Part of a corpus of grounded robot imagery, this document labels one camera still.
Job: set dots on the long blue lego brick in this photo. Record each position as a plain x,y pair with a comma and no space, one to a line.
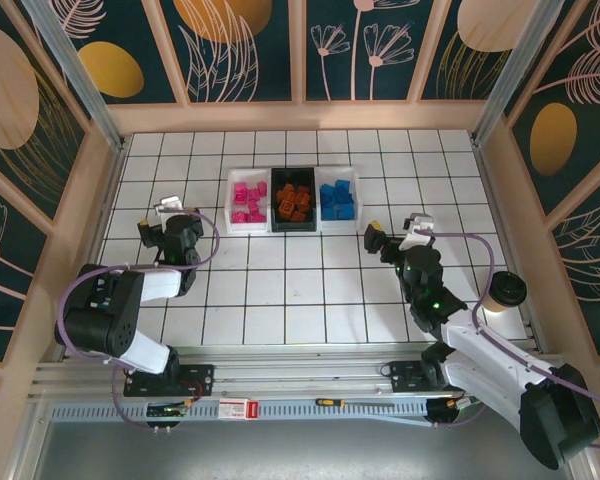
336,201

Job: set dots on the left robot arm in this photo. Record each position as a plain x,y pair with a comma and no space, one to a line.
160,284

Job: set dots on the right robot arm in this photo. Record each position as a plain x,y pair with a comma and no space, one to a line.
480,345

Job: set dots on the white plastic bin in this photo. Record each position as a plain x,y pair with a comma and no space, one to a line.
230,227
337,226

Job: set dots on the paper coffee cup black lid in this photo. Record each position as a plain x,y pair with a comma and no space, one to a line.
507,290

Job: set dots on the black plastic bin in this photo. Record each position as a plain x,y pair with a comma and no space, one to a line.
292,174

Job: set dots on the yellow black screwdriver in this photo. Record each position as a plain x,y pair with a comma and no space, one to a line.
325,402

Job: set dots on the small circuit board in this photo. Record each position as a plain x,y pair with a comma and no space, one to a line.
165,410

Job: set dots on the red white label tag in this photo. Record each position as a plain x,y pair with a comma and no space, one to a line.
237,409

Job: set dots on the aluminium table side rail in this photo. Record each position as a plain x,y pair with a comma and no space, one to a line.
109,210
496,210

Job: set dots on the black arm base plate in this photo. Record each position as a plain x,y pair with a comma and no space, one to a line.
405,377
200,380

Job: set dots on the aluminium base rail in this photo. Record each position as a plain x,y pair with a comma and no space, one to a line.
300,375

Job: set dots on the aluminium frame post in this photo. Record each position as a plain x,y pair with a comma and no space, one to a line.
77,75
512,75

